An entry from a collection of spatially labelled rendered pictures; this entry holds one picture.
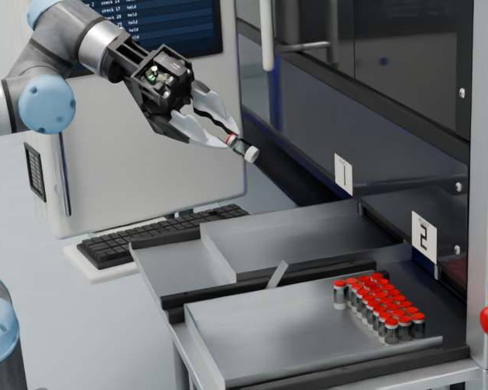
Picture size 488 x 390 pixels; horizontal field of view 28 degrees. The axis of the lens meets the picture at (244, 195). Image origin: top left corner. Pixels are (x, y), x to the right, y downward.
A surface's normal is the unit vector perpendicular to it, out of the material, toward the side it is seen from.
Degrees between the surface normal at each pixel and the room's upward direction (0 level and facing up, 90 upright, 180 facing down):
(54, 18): 65
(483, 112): 90
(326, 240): 0
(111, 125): 90
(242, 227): 90
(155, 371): 0
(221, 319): 0
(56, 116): 90
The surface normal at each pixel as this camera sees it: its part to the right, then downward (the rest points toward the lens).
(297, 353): -0.06, -0.94
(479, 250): -0.96, 0.15
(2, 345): 0.77, 0.14
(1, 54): 0.29, 0.32
